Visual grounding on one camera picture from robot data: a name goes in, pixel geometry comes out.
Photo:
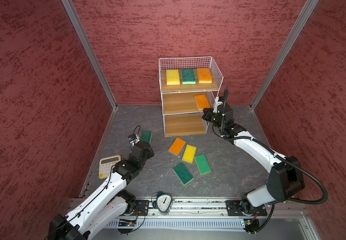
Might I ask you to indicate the right circuit board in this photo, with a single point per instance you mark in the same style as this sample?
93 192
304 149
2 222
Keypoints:
252 226

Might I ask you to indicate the dark green sponge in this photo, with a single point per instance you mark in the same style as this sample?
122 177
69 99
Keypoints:
183 173
188 77
146 136

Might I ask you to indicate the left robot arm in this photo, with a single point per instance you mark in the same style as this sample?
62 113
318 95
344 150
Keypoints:
106 203

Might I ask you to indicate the cream calculator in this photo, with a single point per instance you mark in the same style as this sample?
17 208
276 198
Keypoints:
106 164

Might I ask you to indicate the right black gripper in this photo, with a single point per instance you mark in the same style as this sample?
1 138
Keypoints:
207 115

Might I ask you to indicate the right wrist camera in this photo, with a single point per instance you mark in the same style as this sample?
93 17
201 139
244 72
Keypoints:
218 104

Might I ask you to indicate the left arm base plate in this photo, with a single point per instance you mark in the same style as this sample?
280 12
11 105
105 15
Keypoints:
142 206

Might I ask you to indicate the orange sponge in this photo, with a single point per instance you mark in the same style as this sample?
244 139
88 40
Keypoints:
202 102
205 76
177 146

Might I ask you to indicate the light green sponge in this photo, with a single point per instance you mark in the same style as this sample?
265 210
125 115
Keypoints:
202 164

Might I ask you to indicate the white wire wooden shelf rack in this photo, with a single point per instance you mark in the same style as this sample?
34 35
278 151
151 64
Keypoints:
181 116

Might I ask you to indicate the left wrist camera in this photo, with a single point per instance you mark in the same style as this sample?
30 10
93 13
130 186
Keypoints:
133 139

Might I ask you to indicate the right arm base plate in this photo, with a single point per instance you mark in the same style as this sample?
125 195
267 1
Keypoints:
236 207

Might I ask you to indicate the left circuit board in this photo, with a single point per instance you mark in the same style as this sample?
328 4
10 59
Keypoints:
127 223

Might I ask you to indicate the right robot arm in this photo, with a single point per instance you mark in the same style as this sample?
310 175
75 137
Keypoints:
285 179

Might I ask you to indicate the green analog clock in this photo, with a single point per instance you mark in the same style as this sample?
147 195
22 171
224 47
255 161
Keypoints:
162 203

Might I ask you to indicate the circuit board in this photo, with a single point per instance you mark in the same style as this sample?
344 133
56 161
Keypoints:
127 223
252 226

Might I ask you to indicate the yellow sponge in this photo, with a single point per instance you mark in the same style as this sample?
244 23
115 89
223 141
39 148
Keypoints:
189 154
173 77

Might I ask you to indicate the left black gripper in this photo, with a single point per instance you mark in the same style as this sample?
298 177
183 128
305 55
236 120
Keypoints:
150 153

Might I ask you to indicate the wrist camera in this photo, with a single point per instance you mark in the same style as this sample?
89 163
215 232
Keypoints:
218 104
133 139

